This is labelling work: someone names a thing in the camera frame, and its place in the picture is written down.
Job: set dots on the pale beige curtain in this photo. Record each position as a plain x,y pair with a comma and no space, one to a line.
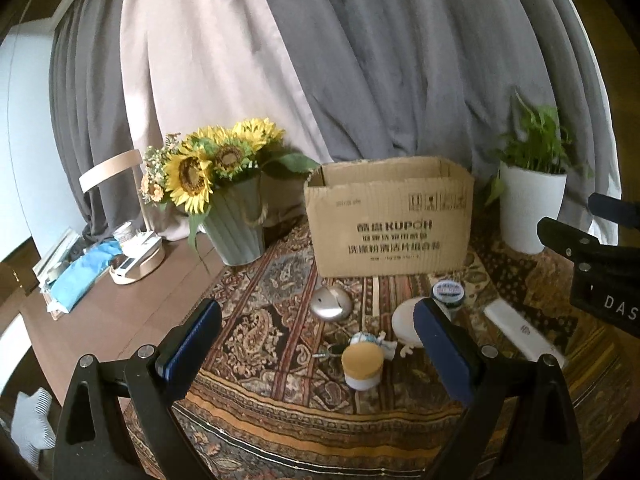
200,60

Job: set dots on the grey curtain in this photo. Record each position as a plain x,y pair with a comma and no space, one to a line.
375,60

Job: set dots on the brown cardboard box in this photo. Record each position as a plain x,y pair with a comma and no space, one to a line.
390,220

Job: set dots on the light wooden chair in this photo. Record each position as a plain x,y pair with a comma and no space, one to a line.
107,170

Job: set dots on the patterned paisley tablecloth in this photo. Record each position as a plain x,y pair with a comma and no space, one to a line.
280,410

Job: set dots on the small round blue-label tin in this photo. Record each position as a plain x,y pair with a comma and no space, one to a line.
448,291

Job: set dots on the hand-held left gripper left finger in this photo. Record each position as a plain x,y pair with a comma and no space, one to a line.
192,340

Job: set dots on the long white box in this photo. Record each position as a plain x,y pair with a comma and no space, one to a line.
522,332

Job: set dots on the white plant pot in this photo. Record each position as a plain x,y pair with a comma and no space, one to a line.
530,210

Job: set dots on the green ribbed vase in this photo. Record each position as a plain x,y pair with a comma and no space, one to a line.
235,230

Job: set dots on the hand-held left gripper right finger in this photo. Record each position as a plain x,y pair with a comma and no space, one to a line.
442,347

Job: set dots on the white egg-shaped figure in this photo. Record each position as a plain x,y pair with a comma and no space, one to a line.
405,322

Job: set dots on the artificial sunflower bouquet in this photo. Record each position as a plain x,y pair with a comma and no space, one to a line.
190,177

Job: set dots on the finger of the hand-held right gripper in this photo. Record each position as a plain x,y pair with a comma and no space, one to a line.
562,237
607,207

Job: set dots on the silver round gadget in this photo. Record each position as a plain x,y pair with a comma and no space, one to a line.
330,304

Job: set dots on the blue cloth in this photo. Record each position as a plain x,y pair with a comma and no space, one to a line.
82,272

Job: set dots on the white round device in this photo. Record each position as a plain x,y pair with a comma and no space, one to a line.
137,262

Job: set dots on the white striped cloth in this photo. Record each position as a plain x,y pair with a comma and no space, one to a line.
32,420

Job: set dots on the small glass jar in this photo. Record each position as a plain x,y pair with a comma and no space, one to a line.
125,232

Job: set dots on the white jar with wooden lid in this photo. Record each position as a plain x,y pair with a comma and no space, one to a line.
362,365

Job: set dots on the green potted plant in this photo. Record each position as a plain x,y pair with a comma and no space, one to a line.
535,140

